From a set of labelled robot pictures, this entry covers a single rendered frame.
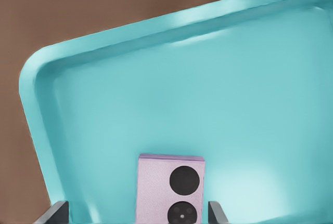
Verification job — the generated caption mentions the pale blue-green tray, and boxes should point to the pale blue-green tray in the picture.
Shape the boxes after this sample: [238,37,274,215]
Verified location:
[18,0,333,224]

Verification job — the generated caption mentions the pale lilac phone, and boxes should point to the pale lilac phone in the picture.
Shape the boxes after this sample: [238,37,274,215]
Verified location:
[135,153,206,224]

